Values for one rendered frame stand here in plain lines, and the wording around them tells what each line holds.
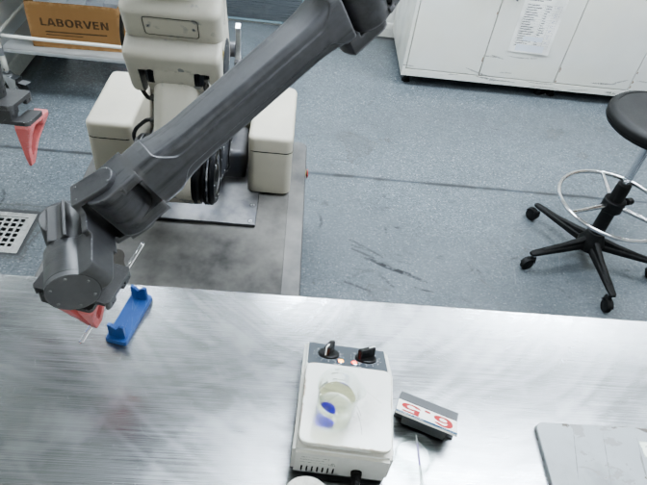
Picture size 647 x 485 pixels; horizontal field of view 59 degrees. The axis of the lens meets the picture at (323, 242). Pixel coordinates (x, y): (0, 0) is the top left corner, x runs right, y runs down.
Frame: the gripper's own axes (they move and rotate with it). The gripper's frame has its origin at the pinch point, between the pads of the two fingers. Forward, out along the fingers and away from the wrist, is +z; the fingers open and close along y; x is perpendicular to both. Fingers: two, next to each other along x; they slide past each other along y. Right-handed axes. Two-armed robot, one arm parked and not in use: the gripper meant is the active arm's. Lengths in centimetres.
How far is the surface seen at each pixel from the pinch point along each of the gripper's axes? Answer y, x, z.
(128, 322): 0.5, 6.7, 9.0
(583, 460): 71, 2, 9
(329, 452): 35.6, -9.0, 3.4
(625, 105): 106, 136, 21
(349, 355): 35.6, 7.7, 5.5
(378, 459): 41.9, -8.3, 3.5
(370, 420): 39.8, -4.4, 1.2
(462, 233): 71, 133, 86
